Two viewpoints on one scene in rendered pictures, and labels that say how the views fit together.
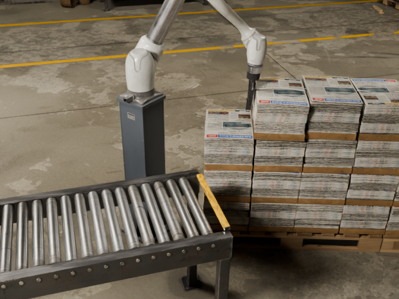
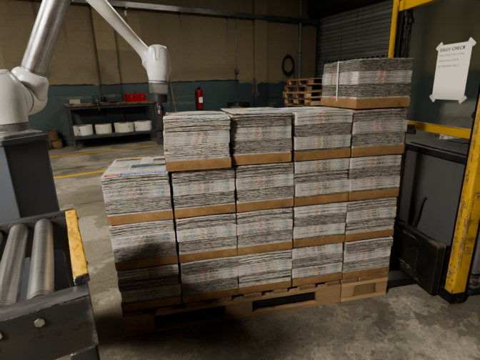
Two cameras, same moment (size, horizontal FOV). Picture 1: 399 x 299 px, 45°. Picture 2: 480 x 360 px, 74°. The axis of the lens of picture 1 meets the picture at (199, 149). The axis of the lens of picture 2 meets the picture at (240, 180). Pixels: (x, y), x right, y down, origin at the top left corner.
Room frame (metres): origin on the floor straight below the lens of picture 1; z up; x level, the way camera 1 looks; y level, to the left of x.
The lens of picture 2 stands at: (0.99, -0.33, 1.19)
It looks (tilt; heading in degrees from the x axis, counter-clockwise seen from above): 17 degrees down; 348
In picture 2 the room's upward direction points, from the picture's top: 1 degrees counter-clockwise
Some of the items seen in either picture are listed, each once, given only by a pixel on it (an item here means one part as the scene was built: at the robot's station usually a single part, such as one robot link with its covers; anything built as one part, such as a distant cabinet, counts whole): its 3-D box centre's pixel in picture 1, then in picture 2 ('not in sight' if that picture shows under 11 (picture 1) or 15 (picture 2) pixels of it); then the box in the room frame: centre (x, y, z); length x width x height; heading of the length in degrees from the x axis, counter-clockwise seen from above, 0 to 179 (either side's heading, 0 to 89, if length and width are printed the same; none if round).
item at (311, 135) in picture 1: (325, 120); (253, 151); (2.57, -0.74, 0.86); 0.38 x 0.29 x 0.04; 178
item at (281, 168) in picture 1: (293, 183); (231, 234); (2.57, -0.61, 0.40); 1.16 x 0.38 x 0.51; 89
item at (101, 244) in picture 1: (98, 223); not in sight; (1.69, 0.45, 0.77); 0.47 x 0.05 x 0.05; 17
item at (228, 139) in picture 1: (294, 181); (231, 231); (2.57, -0.61, 0.42); 1.17 x 0.39 x 0.83; 89
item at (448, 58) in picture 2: not in sight; (440, 63); (2.55, -1.79, 1.27); 0.57 x 0.01 x 0.65; 179
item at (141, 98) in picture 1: (138, 92); (4, 130); (2.54, 0.36, 1.03); 0.22 x 0.18 x 0.06; 144
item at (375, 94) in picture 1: (377, 108); (307, 131); (2.56, -1.04, 0.95); 0.38 x 0.29 x 0.23; 0
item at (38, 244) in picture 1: (37, 234); not in sight; (1.61, 0.70, 0.77); 0.47 x 0.05 x 0.05; 17
